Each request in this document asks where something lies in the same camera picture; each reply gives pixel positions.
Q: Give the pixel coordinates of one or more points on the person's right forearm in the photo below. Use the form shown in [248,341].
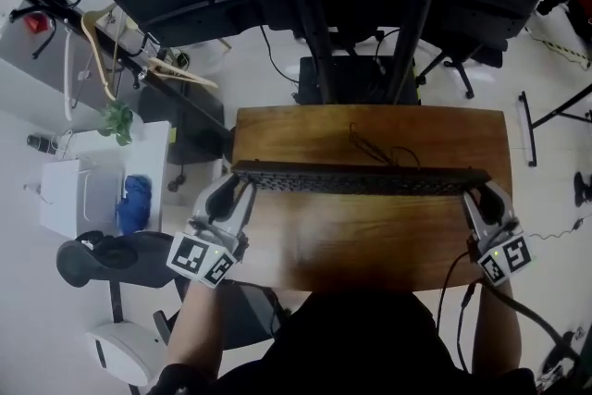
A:
[495,328]

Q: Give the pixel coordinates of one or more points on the person's left forearm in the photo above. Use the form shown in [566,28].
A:
[194,324]

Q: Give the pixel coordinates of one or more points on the black bottle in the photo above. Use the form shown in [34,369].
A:
[41,142]

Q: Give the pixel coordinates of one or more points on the white round device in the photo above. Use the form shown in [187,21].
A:
[125,351]

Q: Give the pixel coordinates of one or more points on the black keyboard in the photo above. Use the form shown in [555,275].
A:
[361,182]

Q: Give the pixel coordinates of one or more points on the white box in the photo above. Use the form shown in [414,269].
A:
[60,199]

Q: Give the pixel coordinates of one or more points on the wooden clothes hanger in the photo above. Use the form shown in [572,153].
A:
[94,46]
[185,76]

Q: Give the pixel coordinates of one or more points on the black metal floor stand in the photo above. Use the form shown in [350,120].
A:
[532,139]

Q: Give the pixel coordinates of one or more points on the black office chair with headrest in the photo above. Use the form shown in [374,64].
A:
[139,263]

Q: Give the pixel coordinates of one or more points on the small red object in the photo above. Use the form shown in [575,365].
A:
[36,23]

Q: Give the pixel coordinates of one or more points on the grey cabinet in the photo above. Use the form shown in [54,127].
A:
[28,55]

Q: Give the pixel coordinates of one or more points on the black box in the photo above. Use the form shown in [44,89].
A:
[199,125]

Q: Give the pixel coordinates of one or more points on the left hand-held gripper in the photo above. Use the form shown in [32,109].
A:
[194,256]

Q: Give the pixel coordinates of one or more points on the person's black shirt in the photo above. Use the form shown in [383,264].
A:
[361,337]

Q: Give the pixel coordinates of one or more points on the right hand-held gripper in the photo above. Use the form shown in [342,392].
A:
[509,256]

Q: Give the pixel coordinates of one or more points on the blue cloth bundle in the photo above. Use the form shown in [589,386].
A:
[134,203]

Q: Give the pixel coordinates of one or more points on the white side desk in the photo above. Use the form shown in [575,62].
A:
[148,152]

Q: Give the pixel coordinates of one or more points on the green potted plant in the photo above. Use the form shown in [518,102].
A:
[118,120]

